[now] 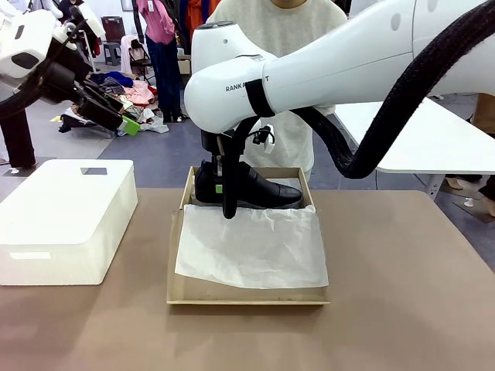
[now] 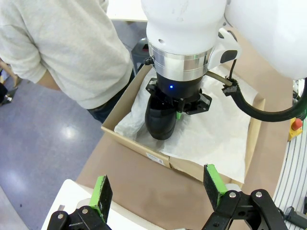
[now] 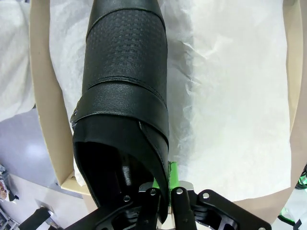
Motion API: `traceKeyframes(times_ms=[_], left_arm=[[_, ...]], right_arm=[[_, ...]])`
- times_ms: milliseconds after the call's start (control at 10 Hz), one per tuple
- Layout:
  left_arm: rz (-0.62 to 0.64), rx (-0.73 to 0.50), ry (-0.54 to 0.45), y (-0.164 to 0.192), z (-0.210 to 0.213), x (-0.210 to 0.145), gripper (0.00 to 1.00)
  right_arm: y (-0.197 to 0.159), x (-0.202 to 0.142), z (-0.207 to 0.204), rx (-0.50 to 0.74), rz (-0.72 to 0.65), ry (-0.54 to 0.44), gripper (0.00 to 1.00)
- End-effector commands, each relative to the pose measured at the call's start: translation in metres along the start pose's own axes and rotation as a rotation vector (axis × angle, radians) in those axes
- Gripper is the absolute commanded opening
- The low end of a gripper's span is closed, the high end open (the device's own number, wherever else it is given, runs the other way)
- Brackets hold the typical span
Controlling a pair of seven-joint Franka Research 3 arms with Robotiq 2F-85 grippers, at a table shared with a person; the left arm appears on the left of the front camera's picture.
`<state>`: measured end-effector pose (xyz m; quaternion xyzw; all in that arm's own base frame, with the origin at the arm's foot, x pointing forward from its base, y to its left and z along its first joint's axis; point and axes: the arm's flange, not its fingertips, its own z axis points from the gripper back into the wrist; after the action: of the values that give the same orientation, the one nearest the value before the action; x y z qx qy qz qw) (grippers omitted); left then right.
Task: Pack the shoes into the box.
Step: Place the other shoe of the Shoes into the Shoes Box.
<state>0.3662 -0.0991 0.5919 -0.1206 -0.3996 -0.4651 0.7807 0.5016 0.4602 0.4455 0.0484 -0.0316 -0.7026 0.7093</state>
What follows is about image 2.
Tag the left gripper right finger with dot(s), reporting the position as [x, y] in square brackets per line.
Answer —
[216, 189]

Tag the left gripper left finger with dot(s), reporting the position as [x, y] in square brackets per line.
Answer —
[100, 196]

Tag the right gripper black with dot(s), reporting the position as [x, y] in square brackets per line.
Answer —
[177, 88]

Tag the black leather shoe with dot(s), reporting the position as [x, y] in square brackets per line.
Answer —
[159, 122]

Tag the brown cardboard shoe box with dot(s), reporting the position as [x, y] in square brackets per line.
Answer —
[124, 100]

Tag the person's right forearm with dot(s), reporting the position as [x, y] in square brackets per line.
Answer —
[48, 82]

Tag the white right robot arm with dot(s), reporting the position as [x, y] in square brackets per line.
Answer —
[182, 24]

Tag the white foam box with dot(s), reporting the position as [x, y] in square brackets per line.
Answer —
[69, 191]

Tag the bystander legs dark shoes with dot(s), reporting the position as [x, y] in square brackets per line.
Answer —
[4, 95]

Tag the white tissue wrapping paper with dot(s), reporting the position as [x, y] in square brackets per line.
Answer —
[211, 134]

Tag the beige thin tube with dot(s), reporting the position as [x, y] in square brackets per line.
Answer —
[218, 77]

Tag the grey round stool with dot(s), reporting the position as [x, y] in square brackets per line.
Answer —
[139, 52]

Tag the yellow red emergency stop button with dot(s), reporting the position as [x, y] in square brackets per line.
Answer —
[296, 124]

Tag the white side table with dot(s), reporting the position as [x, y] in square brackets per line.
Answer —
[124, 9]

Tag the person in grey sweater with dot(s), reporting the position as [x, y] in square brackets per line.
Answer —
[60, 48]

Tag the aluminium rail frame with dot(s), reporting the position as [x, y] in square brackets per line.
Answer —
[295, 167]

